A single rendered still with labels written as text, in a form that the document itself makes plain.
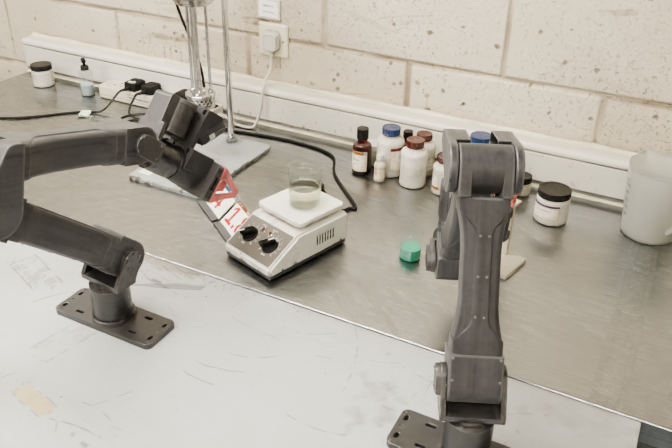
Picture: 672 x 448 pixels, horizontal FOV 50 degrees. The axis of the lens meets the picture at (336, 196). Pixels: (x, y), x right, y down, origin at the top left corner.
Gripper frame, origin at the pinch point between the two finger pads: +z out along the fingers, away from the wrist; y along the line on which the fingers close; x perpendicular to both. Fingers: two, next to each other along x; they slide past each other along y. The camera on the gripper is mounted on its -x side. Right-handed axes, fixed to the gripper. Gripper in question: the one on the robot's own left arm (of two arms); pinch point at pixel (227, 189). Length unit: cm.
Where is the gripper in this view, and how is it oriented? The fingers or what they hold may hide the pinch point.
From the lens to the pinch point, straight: 133.0
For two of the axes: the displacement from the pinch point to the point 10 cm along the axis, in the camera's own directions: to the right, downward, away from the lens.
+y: -7.1, -3.4, 6.1
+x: -4.6, 8.9, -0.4
